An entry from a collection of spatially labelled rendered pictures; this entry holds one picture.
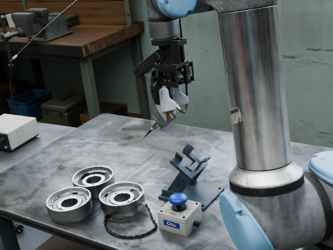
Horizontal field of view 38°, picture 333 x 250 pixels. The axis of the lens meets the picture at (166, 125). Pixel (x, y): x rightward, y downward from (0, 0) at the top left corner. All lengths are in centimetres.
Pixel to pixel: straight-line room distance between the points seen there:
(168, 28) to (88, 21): 193
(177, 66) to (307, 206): 53
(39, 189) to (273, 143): 76
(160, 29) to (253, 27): 50
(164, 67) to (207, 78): 165
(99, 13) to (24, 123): 126
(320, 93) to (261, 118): 190
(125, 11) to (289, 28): 94
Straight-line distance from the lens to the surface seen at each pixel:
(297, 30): 254
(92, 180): 127
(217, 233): 105
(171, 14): 105
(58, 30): 282
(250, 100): 70
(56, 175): 137
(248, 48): 69
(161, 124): 127
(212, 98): 286
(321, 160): 83
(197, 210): 106
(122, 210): 111
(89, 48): 258
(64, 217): 113
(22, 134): 189
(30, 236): 223
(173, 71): 117
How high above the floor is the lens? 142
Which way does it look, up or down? 23 degrees down
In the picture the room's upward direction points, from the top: 6 degrees counter-clockwise
